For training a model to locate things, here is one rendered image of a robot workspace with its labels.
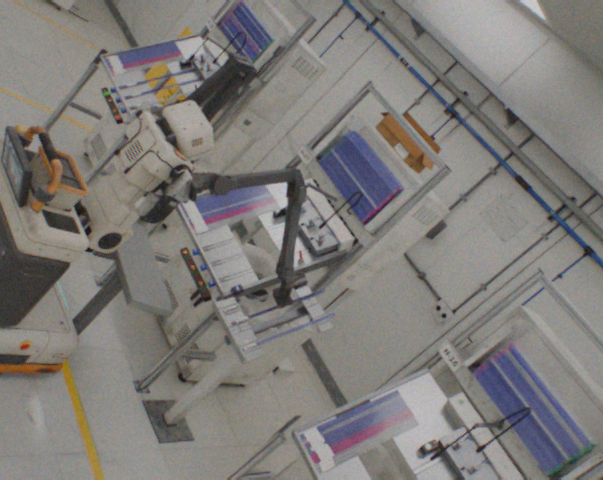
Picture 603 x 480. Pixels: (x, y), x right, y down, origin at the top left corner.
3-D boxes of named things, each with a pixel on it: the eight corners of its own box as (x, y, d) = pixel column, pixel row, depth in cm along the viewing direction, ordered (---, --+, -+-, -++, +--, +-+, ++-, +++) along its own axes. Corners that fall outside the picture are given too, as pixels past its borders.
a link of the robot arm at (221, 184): (296, 163, 278) (308, 166, 270) (296, 192, 282) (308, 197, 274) (203, 173, 255) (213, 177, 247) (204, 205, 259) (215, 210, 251)
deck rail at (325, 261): (223, 303, 311) (223, 296, 306) (222, 300, 312) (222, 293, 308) (346, 258, 337) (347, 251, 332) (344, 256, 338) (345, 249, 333)
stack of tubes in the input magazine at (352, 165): (362, 223, 325) (400, 188, 317) (316, 160, 352) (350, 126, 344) (373, 229, 335) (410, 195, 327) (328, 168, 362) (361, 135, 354)
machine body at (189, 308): (178, 386, 353) (250, 317, 335) (138, 292, 390) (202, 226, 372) (250, 390, 404) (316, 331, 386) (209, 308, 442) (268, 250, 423)
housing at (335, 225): (337, 259, 337) (341, 243, 326) (296, 198, 363) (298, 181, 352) (350, 255, 340) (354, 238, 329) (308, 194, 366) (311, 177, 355)
